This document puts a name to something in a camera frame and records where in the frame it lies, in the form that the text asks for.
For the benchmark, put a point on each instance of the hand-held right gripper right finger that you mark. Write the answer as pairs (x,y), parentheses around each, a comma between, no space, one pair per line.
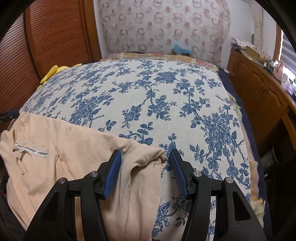
(180,176)

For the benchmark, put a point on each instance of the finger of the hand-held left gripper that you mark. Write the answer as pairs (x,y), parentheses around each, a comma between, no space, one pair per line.
(9,113)

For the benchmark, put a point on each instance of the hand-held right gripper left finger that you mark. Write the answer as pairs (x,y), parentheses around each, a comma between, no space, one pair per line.
(112,176)

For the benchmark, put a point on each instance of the beige printed t-shirt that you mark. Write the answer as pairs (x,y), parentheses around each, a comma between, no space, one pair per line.
(69,162)

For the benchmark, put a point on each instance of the yellow plush toy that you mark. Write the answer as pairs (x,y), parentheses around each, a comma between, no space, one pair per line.
(52,73)

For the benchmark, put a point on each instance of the blue floral bed cloth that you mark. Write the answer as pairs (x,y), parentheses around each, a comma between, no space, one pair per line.
(150,97)

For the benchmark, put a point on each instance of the wooden louvred wardrobe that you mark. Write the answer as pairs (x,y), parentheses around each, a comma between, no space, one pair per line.
(57,34)

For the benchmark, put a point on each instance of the dark blue mattress sheet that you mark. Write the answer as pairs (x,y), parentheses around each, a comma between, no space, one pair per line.
(231,85)

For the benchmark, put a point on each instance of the wooden sideboard cabinet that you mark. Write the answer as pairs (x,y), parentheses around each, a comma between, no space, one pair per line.
(254,81)

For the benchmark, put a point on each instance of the blue tissue pack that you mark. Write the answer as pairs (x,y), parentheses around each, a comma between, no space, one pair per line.
(180,49)

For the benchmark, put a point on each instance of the pale purple bag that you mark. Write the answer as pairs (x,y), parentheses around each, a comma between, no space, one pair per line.
(286,83)

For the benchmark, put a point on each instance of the cardboard box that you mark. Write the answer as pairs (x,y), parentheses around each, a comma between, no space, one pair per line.
(252,54)

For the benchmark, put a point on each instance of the pink bottle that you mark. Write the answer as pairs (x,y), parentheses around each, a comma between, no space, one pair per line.
(278,69)

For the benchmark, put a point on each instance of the pink patterned cloth pile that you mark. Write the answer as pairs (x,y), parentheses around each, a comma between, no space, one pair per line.
(240,42)

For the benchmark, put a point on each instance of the circle patterned sheer curtain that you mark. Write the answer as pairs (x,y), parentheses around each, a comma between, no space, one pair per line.
(150,27)

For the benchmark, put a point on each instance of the striped window blind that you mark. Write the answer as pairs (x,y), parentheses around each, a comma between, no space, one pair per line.
(290,48)

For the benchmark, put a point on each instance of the beige tied curtain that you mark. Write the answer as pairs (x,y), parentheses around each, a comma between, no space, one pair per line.
(259,23)

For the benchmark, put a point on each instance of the wooden window frame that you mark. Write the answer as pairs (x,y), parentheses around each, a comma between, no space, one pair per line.
(277,44)

